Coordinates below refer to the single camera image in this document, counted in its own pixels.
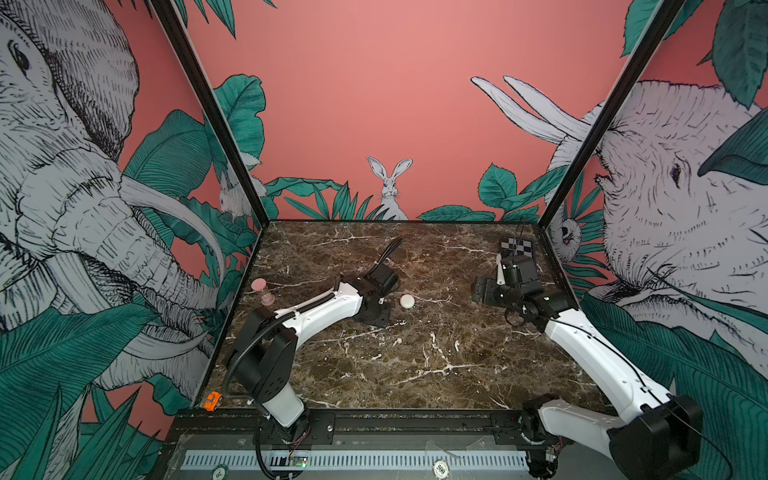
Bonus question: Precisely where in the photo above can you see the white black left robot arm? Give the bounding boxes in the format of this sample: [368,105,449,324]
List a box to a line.
[221,264,399,429]

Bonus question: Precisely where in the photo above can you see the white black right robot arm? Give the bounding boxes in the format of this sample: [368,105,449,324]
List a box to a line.
[472,255,703,479]

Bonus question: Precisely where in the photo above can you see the white round earbud case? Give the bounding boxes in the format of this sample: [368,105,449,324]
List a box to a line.
[400,294,415,310]

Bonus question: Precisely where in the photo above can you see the folded black white chessboard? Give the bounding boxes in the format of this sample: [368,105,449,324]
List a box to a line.
[500,237,533,258]

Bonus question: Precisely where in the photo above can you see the pink sand hourglass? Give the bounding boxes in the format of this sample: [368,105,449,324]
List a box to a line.
[251,278,276,307]

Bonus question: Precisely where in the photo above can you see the orange clip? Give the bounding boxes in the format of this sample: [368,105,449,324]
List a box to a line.
[203,391,223,412]

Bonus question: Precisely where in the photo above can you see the black front mounting rail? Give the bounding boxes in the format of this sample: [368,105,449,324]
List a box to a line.
[166,408,577,449]

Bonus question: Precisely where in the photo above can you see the white slotted cable duct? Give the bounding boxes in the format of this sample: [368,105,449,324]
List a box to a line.
[179,450,528,472]

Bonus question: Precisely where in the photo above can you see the black right corner frame post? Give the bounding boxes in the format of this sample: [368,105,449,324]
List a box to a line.
[538,0,685,230]

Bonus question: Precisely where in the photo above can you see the black corner frame post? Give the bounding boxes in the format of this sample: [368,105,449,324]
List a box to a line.
[150,0,270,229]
[538,0,685,230]

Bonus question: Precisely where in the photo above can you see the black left corner frame post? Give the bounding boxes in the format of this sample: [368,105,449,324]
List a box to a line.
[150,0,270,229]

